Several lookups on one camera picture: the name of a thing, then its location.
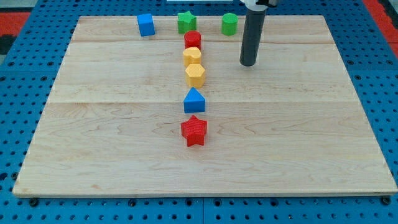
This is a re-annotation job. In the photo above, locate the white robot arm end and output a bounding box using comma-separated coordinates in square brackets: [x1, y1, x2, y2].
[240, 0, 280, 12]

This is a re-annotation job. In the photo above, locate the wooden board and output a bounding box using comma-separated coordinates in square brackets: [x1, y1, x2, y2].
[13, 16, 397, 198]

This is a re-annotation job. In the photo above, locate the blue triangle block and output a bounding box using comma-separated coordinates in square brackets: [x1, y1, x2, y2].
[183, 87, 205, 113]

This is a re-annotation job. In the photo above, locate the red star block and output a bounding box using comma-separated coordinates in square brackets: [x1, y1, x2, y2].
[180, 115, 208, 147]

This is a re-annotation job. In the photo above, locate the yellow hexagon block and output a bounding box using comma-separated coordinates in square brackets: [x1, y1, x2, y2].
[185, 64, 206, 88]

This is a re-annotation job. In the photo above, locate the red cylinder block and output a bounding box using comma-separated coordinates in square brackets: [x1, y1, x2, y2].
[184, 30, 201, 50]

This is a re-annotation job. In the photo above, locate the green star block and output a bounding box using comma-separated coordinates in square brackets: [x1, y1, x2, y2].
[177, 11, 197, 34]

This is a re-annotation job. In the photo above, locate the green cylinder block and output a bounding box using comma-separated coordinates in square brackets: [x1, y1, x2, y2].
[221, 13, 238, 36]

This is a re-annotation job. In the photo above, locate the blue cube block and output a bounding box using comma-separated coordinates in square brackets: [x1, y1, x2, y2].
[137, 14, 155, 37]

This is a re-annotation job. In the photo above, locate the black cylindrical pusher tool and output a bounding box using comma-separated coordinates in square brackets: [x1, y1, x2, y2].
[239, 9, 266, 67]

